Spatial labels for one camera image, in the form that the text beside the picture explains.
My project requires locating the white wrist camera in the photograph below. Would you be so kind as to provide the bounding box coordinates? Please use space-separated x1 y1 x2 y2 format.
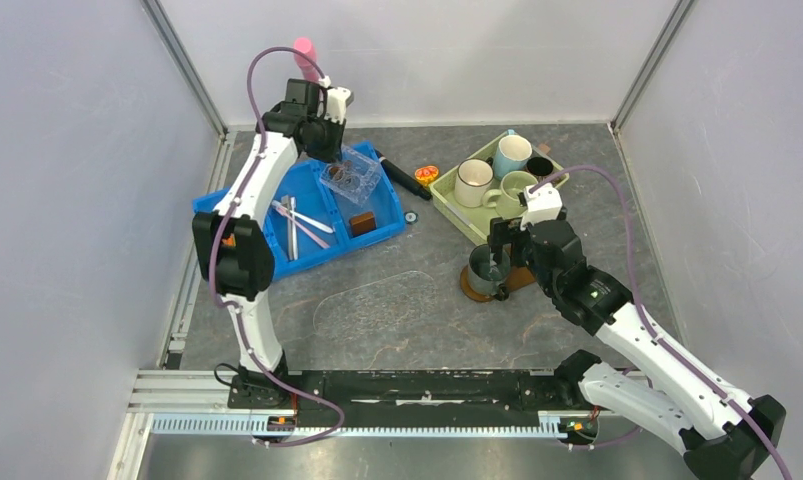
322 87 354 125
520 183 564 230

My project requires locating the grey toothbrush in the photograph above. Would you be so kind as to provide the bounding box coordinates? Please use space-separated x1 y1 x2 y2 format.
281 195 299 261

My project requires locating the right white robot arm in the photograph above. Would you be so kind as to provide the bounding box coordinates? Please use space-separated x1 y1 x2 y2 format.
487 218 791 479

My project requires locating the light blue mug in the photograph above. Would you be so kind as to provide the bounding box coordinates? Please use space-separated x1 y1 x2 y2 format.
492 134 534 179

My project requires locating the black mug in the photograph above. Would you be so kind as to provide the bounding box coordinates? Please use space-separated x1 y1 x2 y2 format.
525 156 554 178

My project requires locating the black cylinder marker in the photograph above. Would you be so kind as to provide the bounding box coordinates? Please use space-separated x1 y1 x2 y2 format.
376 150 432 201

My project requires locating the pink microphone on stand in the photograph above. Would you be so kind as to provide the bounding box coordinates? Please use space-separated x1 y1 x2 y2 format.
292 36 339 157

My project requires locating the brown oval wooden tray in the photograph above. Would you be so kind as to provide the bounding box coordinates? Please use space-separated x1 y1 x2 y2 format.
459 265 535 303

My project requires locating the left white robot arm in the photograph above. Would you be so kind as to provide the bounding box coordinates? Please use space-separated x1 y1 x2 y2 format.
192 77 354 408

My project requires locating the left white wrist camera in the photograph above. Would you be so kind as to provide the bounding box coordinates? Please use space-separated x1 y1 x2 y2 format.
322 87 354 125

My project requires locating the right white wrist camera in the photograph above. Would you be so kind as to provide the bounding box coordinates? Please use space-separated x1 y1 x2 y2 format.
520 183 564 230

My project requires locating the dark grey mug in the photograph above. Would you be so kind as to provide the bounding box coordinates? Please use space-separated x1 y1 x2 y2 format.
466 245 511 302

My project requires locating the blue compartment bin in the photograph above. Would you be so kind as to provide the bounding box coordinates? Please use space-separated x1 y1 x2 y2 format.
192 142 407 283

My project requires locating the white mug brown rim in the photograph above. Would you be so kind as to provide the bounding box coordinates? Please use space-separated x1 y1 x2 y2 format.
454 159 494 208

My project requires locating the clear plastic toothbrush holder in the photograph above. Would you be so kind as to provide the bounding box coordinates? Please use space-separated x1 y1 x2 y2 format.
319 145 382 206

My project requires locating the orange yellow toy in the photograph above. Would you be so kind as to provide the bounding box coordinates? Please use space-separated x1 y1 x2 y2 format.
414 165 440 188

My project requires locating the orange toothpaste tube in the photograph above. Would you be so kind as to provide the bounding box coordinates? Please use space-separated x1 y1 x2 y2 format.
221 234 236 248

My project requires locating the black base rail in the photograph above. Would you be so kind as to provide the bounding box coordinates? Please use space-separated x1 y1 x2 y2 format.
214 367 591 445

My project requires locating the light green mug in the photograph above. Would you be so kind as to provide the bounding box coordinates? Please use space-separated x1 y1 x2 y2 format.
481 171 538 219

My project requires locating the white toothbrush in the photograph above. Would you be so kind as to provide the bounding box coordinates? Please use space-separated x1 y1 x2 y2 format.
271 200 335 234

